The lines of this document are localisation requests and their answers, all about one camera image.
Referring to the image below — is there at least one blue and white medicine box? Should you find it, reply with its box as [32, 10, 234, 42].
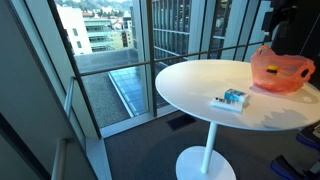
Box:
[223, 88, 251, 105]

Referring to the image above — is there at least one dark bottle with yellow cap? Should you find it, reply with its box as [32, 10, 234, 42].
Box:
[266, 64, 280, 75]

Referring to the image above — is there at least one orange plastic bag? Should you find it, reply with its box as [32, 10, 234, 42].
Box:
[249, 45, 317, 94]

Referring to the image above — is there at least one dark metal window railing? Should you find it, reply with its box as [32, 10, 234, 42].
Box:
[79, 39, 273, 77]

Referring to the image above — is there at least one black floor vent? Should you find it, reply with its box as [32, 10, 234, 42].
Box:
[166, 114, 198, 132]

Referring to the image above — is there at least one white pill organizer box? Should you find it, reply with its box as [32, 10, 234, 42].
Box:
[210, 96, 244, 115]

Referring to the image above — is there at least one grey metal handrail bar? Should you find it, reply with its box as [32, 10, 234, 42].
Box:
[50, 138, 69, 180]
[63, 76, 77, 118]

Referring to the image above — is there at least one blue and black cart foot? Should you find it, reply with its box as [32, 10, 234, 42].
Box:
[269, 154, 320, 180]
[295, 123, 320, 152]

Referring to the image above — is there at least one white table pedestal base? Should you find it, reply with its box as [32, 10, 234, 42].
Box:
[175, 121, 238, 180]

